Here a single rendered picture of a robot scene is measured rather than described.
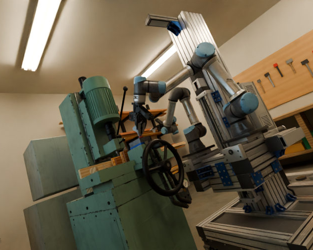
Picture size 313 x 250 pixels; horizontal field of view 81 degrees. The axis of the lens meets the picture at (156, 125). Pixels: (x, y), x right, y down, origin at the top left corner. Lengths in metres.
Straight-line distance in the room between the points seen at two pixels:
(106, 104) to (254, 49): 3.49
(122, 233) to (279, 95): 3.58
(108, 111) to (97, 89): 0.16
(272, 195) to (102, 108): 1.35
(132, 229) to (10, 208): 2.48
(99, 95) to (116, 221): 0.73
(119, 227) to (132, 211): 0.09
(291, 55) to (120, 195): 3.68
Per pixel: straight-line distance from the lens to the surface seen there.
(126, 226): 0.98
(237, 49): 4.35
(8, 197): 3.30
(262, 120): 1.76
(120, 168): 0.99
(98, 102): 1.22
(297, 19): 4.22
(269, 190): 1.66
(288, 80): 4.01
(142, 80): 1.09
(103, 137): 1.30
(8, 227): 3.28
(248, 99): 1.20
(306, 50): 4.05
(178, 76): 1.29
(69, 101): 1.45
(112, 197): 0.95
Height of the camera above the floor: 0.84
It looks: 11 degrees up
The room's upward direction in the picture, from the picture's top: 21 degrees counter-clockwise
